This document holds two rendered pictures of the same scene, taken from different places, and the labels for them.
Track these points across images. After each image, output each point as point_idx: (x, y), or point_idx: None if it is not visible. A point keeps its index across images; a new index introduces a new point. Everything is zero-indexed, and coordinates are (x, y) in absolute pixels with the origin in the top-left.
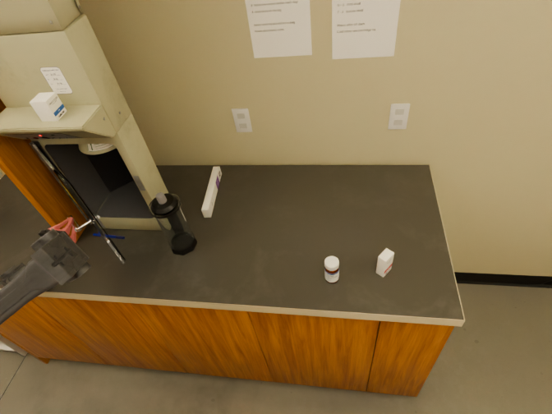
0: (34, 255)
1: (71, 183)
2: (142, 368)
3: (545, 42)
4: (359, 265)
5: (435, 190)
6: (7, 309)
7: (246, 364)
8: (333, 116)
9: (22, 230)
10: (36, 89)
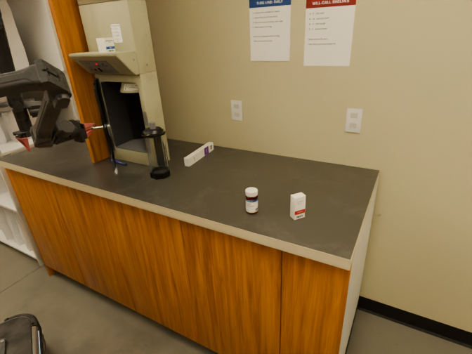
0: (36, 60)
1: (108, 115)
2: (108, 301)
3: None
4: (279, 210)
5: (388, 202)
6: (6, 81)
7: (178, 307)
8: (301, 114)
9: (73, 152)
10: None
